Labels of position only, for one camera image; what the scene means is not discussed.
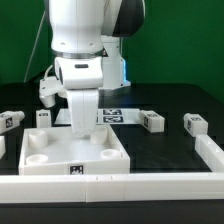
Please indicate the white square tabletop part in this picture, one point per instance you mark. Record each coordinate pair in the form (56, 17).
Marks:
(57, 151)

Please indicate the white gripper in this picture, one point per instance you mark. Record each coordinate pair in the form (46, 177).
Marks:
(81, 79)

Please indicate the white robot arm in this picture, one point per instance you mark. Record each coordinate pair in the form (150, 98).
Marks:
(77, 30)

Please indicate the white front fence bar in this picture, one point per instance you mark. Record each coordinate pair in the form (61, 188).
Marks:
(111, 188)

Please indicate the white sheet with tags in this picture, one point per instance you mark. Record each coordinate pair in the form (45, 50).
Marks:
(105, 116)

